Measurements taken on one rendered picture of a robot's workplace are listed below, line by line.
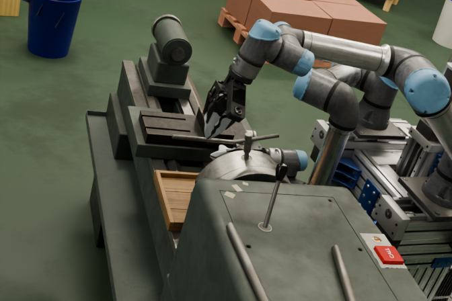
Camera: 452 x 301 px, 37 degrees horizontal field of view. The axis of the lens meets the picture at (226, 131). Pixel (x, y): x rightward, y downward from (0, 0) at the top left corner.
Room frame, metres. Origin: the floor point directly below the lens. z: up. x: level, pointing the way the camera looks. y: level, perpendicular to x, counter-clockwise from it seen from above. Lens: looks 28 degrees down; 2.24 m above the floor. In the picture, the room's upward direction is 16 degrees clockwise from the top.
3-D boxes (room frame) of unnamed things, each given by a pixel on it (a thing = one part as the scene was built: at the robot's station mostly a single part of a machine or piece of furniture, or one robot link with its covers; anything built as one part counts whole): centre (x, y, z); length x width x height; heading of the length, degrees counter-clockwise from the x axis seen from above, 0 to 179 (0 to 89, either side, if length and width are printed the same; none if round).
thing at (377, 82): (2.44, -0.53, 1.33); 0.13 x 0.12 x 0.14; 68
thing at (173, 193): (1.98, -0.02, 0.88); 0.36 x 0.30 x 0.04; 113
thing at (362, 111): (2.44, -0.54, 1.21); 0.15 x 0.15 x 0.10
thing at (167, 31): (2.86, 0.35, 1.01); 0.30 x 0.20 x 0.29; 23
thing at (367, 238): (1.45, -0.48, 1.23); 0.13 x 0.08 x 0.06; 23
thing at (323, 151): (2.05, -0.37, 1.18); 0.12 x 0.11 x 0.49; 158
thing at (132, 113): (2.40, 0.12, 0.89); 0.53 x 0.30 x 0.06; 113
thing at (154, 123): (2.34, 0.12, 0.95); 0.43 x 0.18 x 0.04; 113
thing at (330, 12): (6.32, -0.42, 0.25); 1.43 x 1.03 x 0.50; 115
